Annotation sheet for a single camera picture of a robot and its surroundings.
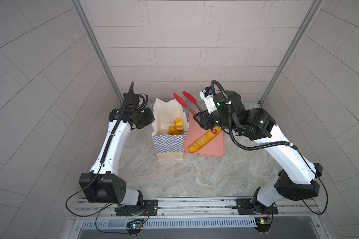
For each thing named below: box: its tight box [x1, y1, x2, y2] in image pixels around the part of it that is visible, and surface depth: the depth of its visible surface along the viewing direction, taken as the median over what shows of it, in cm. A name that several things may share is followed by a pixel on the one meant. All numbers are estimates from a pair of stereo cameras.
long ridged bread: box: [187, 125, 222, 153], surface depth 91 cm
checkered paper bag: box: [151, 97, 190, 161], surface depth 81 cm
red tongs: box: [173, 91, 202, 120], surface depth 64 cm
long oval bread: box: [167, 125, 180, 135], surface depth 93 cm
